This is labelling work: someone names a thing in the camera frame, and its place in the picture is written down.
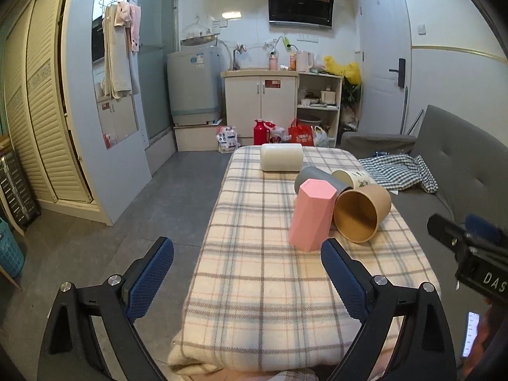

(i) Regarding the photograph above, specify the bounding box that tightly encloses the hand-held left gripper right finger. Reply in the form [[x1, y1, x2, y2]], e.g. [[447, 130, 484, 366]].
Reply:
[[321, 238, 470, 381]]

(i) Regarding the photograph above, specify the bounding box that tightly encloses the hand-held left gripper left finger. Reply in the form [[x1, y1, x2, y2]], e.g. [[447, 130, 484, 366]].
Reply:
[[40, 237, 175, 381]]

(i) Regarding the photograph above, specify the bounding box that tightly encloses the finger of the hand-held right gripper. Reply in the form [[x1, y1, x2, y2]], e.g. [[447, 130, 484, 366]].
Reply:
[[426, 213, 472, 251], [464, 214, 508, 249]]

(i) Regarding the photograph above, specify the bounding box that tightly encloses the brown paper cup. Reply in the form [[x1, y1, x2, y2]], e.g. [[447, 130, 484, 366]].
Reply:
[[333, 184, 393, 244]]

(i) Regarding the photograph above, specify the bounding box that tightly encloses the pink hexagonal cup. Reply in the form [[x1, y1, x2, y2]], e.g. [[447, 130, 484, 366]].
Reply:
[[288, 179, 338, 251]]

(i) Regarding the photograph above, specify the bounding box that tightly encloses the white printed paper cup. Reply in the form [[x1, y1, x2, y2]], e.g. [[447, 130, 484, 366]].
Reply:
[[331, 169, 376, 191]]

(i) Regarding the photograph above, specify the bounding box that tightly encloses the grey cup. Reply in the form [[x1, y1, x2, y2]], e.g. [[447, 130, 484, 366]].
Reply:
[[294, 165, 354, 200]]

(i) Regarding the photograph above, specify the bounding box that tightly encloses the white ribbed cup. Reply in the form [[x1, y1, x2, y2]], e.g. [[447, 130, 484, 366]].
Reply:
[[260, 143, 304, 173]]

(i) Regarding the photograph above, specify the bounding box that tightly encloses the smartphone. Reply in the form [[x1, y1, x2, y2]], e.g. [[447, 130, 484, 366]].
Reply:
[[461, 311, 481, 359]]

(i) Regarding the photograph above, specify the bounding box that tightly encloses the grey sofa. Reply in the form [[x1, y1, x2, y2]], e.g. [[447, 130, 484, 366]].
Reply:
[[340, 105, 508, 381]]

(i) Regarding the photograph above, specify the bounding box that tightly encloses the blue checked cloth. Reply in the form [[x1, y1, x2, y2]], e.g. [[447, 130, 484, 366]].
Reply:
[[358, 153, 439, 195]]

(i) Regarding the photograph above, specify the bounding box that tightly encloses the plaid blanket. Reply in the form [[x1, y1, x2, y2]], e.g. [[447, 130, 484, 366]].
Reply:
[[167, 145, 443, 378]]

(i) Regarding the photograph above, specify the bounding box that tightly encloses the blue laundry basket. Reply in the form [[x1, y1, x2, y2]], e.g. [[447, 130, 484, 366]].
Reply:
[[0, 217, 25, 279]]

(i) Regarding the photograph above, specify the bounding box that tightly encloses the red shopping bag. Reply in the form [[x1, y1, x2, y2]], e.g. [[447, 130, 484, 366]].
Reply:
[[288, 119, 317, 147]]

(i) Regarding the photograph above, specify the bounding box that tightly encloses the white open shelf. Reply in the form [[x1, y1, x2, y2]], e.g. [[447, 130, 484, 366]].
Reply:
[[296, 72, 344, 148]]

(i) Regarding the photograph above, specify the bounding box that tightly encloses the white printed packet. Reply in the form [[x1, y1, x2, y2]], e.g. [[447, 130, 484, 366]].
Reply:
[[216, 125, 240, 153]]

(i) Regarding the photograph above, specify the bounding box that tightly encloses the dark suitcase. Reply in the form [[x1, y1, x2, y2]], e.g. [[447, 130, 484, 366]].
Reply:
[[0, 149, 42, 233]]

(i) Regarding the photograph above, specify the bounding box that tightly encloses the red thermos jug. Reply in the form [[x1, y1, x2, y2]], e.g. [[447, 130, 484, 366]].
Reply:
[[254, 119, 276, 146]]

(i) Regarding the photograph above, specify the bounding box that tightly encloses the yellow plastic bag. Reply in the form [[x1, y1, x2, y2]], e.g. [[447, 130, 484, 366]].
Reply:
[[323, 56, 362, 86]]

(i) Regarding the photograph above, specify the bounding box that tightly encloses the white sink cabinet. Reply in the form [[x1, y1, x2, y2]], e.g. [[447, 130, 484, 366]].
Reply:
[[221, 70, 298, 147]]

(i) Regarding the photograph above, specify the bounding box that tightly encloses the washing machine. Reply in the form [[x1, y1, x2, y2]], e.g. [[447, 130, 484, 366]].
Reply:
[[167, 43, 223, 126]]

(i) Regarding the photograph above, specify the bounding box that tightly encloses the louvered wardrobe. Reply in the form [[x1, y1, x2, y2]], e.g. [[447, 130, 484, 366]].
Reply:
[[0, 0, 94, 208]]

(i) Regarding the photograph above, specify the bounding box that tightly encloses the white door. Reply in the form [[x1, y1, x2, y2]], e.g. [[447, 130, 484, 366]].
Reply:
[[356, 0, 414, 136]]

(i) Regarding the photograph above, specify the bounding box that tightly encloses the white towel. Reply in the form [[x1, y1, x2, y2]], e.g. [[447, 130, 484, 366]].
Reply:
[[101, 3, 134, 100]]

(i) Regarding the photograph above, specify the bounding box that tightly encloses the pink electric kettle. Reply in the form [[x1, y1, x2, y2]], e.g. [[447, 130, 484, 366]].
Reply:
[[296, 50, 314, 72]]

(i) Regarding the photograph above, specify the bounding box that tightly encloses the frosted glass sliding door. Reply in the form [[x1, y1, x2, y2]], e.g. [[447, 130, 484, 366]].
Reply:
[[137, 0, 179, 144]]

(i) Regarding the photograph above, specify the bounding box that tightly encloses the metal faucet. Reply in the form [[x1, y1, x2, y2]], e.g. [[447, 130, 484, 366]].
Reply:
[[232, 43, 249, 70]]

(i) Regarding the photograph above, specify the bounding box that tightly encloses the white basin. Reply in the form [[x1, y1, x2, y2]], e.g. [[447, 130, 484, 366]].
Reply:
[[179, 36, 217, 47]]

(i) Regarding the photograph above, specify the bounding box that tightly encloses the pink towel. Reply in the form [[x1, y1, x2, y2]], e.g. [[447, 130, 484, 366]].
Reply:
[[115, 1, 142, 53]]

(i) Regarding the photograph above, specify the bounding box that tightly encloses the wall mirror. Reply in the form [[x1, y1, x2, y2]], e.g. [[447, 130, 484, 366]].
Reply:
[[91, 0, 141, 150]]

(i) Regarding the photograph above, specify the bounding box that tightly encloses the black door handle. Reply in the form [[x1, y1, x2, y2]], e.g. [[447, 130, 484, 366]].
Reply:
[[389, 59, 407, 87]]

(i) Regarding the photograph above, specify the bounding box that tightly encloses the wire clothes hanger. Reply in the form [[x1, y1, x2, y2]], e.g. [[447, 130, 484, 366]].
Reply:
[[183, 16, 213, 37]]

